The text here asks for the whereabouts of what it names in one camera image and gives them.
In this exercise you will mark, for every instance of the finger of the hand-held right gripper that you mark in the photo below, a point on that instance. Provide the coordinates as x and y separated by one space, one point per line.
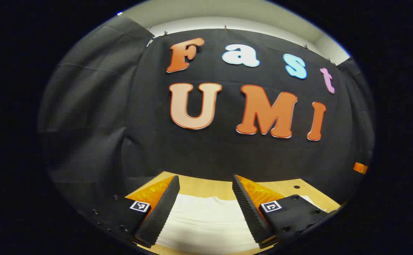
360 168

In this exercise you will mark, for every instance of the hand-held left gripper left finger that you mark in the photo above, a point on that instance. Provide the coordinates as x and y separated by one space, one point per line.
162 212

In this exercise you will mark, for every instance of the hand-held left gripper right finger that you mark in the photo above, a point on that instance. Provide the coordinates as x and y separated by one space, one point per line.
250 212

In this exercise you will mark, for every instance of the white jeans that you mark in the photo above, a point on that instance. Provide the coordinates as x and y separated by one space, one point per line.
206 223

